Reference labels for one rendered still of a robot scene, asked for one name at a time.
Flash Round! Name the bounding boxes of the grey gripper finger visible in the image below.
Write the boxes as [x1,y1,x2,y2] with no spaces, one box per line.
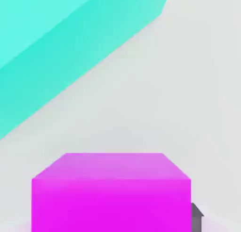
[191,202,223,232]

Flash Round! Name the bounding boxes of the small magenta cube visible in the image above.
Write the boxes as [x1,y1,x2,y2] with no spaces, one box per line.
[31,152,192,232]

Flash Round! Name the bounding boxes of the large turquoise box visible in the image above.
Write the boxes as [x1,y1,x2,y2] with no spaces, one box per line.
[0,0,171,141]

